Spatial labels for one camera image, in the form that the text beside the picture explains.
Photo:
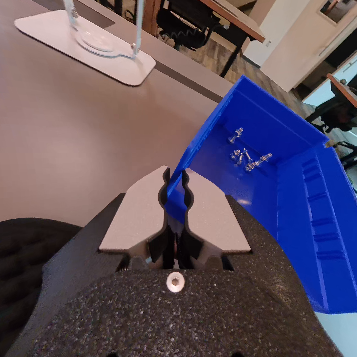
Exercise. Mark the black office chair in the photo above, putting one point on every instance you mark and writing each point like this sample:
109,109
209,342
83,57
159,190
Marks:
187,22

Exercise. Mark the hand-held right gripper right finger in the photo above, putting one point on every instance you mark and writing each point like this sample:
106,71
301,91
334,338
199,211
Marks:
215,220

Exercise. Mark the sign on white stand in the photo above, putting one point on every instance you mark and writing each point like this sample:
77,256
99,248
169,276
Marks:
56,39

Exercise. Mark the blue plastic box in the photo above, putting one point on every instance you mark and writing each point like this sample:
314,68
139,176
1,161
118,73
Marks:
312,223

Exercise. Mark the wooden office desk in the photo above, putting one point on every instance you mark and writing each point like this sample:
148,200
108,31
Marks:
237,17

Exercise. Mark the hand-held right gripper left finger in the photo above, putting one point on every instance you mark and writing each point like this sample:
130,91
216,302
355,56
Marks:
134,220

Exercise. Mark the cluster of assembled silver bolts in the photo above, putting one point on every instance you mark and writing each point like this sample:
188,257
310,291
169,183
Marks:
237,134

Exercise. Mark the black mesh cushion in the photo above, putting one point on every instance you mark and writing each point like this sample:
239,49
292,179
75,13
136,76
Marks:
28,251

